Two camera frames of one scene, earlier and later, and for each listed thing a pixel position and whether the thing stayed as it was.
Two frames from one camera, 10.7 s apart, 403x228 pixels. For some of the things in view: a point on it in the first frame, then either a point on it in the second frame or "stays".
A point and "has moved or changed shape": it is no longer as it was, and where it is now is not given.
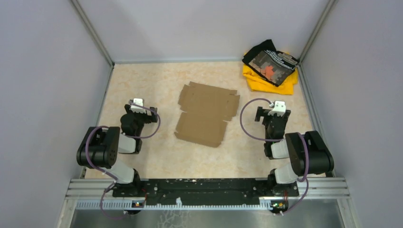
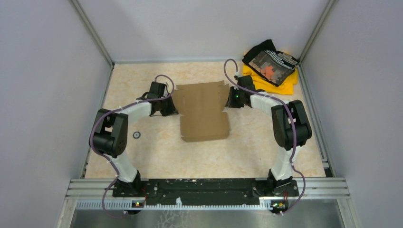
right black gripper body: (267, 118) → (235, 100)
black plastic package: (274, 66) stays
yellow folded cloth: (257, 83) stays
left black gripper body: (141, 118) → (167, 108)
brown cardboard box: (206, 108) has moved or changed shape
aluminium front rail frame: (99, 194) stays
